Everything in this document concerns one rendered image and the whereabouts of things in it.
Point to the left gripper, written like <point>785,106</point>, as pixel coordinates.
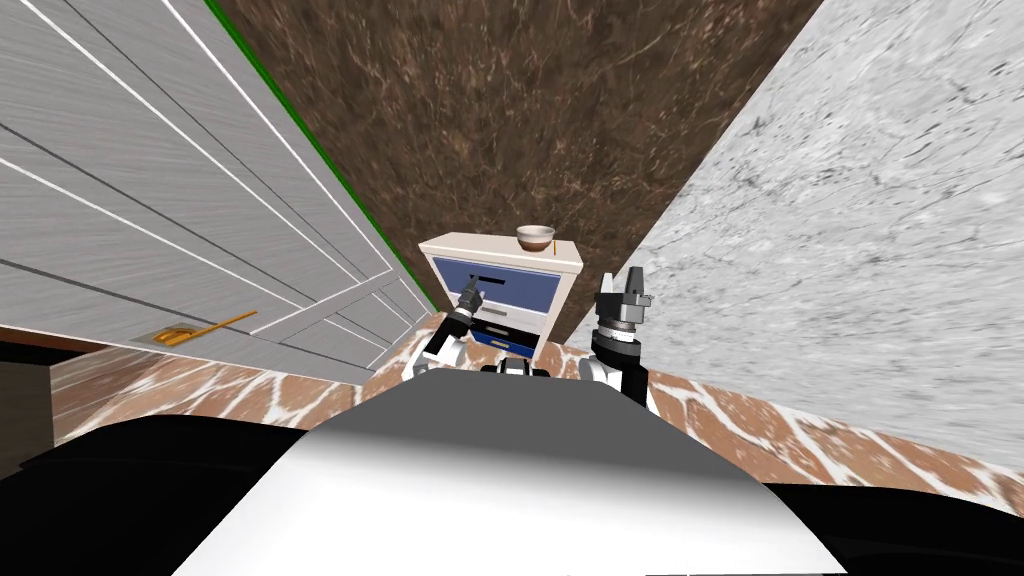
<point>470,302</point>

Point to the dark blue drawer front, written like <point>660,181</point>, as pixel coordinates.
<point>520,338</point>

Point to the grey panelled door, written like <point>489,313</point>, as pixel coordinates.
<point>160,176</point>

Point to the white bedside cabinet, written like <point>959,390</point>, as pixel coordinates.
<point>568,280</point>

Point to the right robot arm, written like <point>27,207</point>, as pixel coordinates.
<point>616,352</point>

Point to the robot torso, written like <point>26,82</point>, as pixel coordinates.
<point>512,480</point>

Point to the beige bowl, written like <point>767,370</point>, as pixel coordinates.
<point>535,237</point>

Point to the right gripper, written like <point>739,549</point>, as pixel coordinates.
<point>620,308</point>

